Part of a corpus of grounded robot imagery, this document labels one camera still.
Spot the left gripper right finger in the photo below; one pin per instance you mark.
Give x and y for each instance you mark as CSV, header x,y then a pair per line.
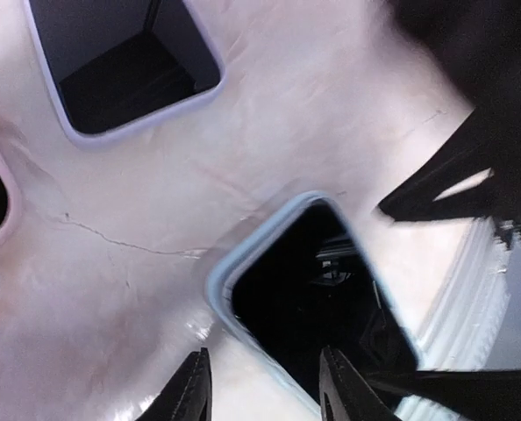
x,y
344,394

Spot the blue phone case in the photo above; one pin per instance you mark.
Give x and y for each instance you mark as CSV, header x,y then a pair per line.
x,y
287,400

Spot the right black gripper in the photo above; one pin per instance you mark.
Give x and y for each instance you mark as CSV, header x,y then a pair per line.
x,y
484,66

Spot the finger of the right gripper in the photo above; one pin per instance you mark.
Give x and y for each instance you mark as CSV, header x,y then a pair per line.
x,y
505,384

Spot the lavender phone case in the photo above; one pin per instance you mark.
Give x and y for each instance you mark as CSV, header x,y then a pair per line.
x,y
80,136

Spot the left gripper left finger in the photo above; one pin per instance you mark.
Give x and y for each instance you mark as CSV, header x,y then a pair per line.
x,y
187,395

